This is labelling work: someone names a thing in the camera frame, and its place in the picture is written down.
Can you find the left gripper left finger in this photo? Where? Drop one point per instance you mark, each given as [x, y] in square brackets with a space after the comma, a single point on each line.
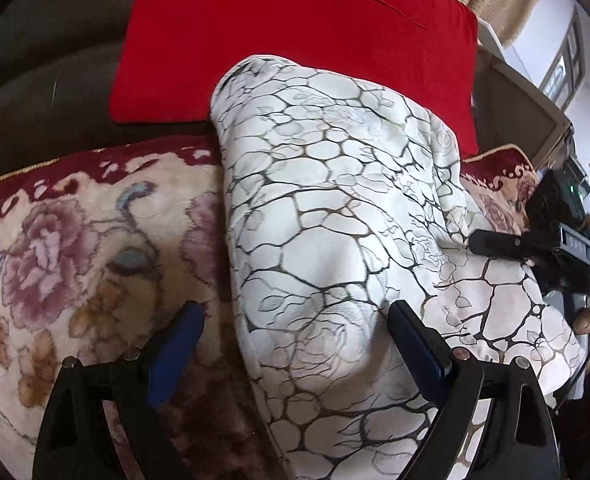
[74, 440]

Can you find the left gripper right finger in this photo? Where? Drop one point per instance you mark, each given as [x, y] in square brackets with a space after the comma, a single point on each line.
[517, 441]

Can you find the dark brown leather sofa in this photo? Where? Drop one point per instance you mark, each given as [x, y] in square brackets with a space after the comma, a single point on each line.
[59, 61]

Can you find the white crackle-pattern coat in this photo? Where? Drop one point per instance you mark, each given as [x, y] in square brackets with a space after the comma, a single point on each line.
[342, 197]

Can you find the floral red beige blanket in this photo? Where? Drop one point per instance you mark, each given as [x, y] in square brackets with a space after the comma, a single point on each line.
[97, 251]

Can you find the large red cushion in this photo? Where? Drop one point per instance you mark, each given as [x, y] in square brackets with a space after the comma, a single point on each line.
[177, 50]

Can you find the person's right hand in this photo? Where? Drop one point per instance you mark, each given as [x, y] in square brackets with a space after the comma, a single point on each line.
[587, 319]

